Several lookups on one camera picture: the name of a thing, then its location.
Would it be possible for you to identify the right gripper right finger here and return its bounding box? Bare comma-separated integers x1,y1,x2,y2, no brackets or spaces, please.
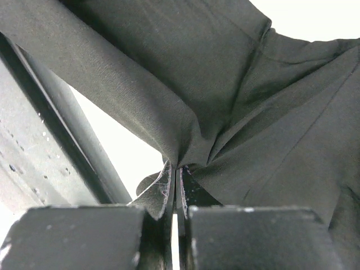
175,167,342,269

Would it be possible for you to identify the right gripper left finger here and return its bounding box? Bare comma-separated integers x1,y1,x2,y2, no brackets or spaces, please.
1,162,172,269

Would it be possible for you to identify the black long sleeve shirt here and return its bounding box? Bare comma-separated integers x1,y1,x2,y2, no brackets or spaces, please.
1,1,359,269

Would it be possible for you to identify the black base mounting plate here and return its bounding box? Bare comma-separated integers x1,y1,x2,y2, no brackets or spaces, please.
1,36,131,214

